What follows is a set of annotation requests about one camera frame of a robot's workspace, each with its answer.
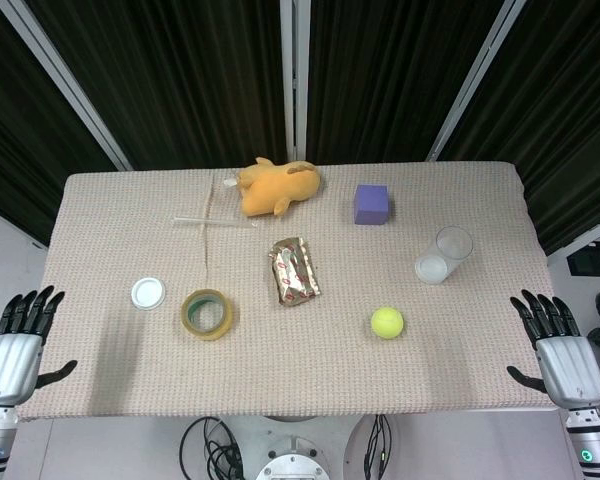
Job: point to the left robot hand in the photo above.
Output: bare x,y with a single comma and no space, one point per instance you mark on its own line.
10,355

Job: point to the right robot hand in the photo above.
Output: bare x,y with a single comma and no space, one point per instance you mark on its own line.
567,360

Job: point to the yellow tennis ball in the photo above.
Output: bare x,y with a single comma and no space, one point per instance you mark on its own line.
387,323

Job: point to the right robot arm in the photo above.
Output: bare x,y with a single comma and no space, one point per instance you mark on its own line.
592,442

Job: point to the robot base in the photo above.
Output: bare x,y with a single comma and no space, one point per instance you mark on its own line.
292,450

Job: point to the white round lid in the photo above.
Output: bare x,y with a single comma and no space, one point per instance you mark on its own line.
148,294

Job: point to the clear plastic cup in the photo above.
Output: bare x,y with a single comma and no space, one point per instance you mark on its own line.
442,256

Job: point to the yellow tape roll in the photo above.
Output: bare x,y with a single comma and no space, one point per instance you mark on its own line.
207,315

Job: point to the clear plastic straw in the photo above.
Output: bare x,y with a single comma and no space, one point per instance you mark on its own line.
205,220

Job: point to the purple foam cube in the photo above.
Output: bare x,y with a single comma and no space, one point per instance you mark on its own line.
371,204

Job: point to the beige checkered tablecloth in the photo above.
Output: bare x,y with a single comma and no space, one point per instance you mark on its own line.
290,360

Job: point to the gold foil snack packet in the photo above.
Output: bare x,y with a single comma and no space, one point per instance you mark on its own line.
293,270

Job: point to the orange plush toy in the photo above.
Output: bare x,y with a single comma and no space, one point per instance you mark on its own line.
277,187

